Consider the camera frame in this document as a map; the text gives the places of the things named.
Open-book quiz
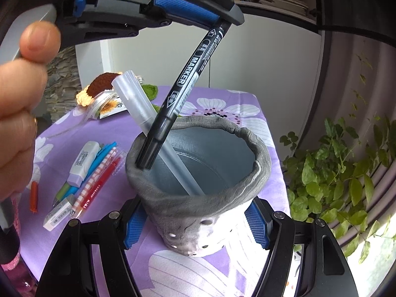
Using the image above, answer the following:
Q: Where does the translucent white pen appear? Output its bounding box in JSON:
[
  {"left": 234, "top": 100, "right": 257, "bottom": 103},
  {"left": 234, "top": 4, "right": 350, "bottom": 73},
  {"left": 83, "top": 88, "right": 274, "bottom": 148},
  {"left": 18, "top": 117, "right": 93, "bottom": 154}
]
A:
[{"left": 111, "top": 71, "right": 206, "bottom": 196}]

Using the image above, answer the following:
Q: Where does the stack of papers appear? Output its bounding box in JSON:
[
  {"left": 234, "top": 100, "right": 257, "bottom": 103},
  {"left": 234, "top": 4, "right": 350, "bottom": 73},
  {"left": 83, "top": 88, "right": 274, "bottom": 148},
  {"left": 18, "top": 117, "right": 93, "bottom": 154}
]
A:
[{"left": 43, "top": 45, "right": 82, "bottom": 123}]

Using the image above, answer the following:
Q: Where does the black marker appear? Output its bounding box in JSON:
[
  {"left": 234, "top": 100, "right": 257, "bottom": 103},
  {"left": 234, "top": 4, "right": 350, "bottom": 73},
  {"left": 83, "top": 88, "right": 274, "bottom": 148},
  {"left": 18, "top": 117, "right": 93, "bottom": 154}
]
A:
[{"left": 135, "top": 23, "right": 231, "bottom": 170}]

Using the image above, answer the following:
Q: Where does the red white striped pen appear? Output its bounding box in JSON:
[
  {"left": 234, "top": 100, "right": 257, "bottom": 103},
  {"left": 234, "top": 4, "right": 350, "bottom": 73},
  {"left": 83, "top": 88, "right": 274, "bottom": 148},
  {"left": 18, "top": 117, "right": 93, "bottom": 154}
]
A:
[{"left": 73, "top": 148, "right": 120, "bottom": 219}]

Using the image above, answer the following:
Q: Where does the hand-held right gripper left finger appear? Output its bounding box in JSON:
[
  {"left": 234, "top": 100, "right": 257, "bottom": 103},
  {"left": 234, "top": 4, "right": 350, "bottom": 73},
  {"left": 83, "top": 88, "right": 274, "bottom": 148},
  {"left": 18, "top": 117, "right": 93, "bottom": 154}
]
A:
[{"left": 35, "top": 198, "right": 149, "bottom": 297}]

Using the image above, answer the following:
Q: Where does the green leafy plant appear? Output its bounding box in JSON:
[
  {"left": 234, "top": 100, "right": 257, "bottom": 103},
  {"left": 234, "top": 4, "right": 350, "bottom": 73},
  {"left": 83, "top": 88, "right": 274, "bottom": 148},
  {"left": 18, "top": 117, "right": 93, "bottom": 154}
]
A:
[{"left": 280, "top": 52, "right": 396, "bottom": 263}]

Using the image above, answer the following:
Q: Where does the clear printed ribbon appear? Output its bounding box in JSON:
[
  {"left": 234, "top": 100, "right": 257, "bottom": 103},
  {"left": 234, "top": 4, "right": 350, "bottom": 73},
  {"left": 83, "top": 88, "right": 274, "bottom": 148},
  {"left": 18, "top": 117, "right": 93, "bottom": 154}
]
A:
[{"left": 46, "top": 90, "right": 116, "bottom": 138}]

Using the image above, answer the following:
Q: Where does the blue pen with green grip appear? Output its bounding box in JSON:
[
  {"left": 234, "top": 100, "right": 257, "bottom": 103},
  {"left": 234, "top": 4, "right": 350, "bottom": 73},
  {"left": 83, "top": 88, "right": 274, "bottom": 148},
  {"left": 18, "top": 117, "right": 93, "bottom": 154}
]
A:
[{"left": 52, "top": 144, "right": 107, "bottom": 208}]

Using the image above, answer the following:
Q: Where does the white cabinet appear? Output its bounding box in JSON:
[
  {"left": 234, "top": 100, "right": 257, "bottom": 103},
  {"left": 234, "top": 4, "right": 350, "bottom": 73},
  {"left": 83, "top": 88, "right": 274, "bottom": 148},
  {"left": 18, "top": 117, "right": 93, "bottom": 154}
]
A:
[{"left": 74, "top": 37, "right": 124, "bottom": 90}]

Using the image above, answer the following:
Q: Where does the orange red crayon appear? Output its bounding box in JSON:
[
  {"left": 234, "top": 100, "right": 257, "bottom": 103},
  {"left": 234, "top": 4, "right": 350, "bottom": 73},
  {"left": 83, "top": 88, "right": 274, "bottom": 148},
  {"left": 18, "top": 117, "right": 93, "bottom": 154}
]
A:
[{"left": 29, "top": 181, "right": 39, "bottom": 213}]

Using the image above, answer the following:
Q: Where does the white lilac correction tape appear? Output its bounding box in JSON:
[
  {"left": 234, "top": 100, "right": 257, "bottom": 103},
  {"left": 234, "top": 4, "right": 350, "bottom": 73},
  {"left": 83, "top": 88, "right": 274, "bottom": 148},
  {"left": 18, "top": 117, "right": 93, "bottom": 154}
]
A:
[{"left": 66, "top": 141, "right": 102, "bottom": 189}]

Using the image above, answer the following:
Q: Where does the white eraser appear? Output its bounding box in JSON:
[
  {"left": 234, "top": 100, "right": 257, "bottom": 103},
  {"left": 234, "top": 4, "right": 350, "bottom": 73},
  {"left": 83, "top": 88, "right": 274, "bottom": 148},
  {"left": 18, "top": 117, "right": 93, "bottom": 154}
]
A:
[{"left": 43, "top": 194, "right": 76, "bottom": 232}]

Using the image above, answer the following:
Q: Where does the red clear pen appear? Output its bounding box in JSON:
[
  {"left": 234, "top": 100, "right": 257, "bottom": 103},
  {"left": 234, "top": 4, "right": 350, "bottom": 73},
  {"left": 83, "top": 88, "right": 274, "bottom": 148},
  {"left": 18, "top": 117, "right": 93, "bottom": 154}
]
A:
[{"left": 70, "top": 157, "right": 122, "bottom": 222}]

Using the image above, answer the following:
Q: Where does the purple floral tablecloth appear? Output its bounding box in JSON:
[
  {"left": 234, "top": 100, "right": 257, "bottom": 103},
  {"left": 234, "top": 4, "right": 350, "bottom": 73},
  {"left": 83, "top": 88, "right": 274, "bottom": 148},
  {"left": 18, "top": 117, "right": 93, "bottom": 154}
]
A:
[{"left": 19, "top": 87, "right": 300, "bottom": 297}]

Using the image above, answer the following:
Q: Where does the person's left hand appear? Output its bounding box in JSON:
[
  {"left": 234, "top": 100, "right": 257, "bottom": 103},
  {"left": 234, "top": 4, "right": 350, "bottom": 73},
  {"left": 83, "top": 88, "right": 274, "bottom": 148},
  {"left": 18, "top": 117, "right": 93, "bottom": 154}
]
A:
[{"left": 0, "top": 21, "right": 61, "bottom": 203}]

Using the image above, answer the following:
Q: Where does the crochet sunflower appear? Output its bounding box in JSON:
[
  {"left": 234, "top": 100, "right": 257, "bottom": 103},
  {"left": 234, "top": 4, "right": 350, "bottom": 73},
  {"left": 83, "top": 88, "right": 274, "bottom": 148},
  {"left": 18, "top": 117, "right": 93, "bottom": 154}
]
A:
[{"left": 76, "top": 72, "right": 161, "bottom": 113}]

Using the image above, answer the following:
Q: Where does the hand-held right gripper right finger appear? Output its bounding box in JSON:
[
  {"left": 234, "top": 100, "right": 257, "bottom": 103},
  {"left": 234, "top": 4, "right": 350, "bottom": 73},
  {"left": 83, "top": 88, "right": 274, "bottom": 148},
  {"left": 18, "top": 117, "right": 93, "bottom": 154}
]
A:
[{"left": 243, "top": 198, "right": 359, "bottom": 297}]

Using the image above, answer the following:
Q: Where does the white sunflower gift card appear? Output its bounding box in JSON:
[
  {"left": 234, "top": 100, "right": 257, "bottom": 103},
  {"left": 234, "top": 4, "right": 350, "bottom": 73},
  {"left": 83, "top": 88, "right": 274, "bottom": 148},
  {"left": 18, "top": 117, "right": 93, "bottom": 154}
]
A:
[{"left": 99, "top": 94, "right": 129, "bottom": 120}]

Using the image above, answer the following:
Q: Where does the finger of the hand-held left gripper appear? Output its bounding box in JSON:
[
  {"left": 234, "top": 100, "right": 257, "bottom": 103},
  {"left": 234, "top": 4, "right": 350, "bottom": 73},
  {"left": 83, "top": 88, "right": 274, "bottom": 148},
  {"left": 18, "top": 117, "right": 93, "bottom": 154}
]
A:
[
  {"left": 56, "top": 0, "right": 220, "bottom": 50},
  {"left": 172, "top": 0, "right": 246, "bottom": 27}
]

